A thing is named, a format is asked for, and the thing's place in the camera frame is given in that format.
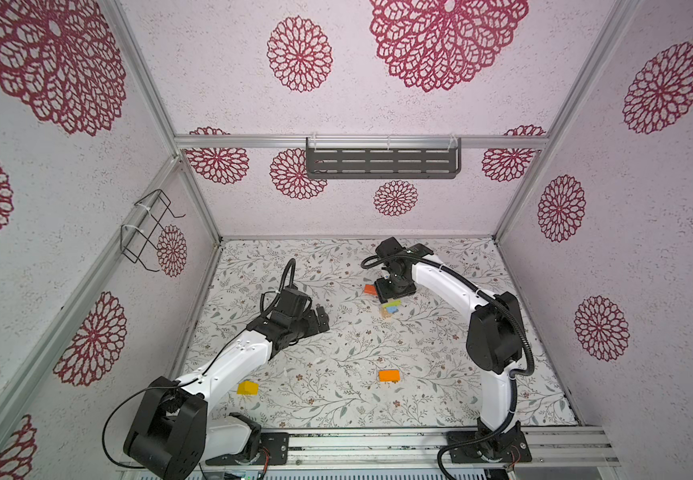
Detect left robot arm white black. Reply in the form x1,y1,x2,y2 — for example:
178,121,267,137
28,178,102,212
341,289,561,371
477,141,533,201
122,287,330,479

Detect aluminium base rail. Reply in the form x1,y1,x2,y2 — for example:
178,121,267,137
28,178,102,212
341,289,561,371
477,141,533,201
114,427,622,472

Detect lime green wood block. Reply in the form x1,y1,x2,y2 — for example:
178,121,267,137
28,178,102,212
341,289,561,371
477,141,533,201
381,300,401,309

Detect black wire wall rack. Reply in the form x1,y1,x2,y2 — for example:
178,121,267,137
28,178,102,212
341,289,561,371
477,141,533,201
118,188,184,273

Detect orange wood block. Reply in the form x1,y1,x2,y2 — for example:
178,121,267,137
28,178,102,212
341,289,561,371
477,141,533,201
378,369,401,383

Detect grey metal wall shelf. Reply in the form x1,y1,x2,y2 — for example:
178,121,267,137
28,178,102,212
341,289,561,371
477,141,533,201
304,138,462,180

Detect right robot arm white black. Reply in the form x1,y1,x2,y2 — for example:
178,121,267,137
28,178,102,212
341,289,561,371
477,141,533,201
360,237,535,441

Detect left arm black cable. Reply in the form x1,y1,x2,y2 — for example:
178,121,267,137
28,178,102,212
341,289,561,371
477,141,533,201
101,258,298,470

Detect yellow wood block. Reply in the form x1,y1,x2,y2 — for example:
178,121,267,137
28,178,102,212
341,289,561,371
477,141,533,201
236,380,260,396

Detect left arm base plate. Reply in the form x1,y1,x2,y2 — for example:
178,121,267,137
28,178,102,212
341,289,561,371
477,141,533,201
206,432,290,467

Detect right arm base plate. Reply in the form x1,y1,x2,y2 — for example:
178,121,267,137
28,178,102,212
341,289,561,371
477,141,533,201
449,423,532,464

